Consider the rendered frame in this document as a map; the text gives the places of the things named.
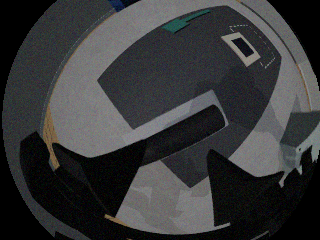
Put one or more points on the teal flat spatula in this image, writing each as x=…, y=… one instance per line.
x=177, y=25

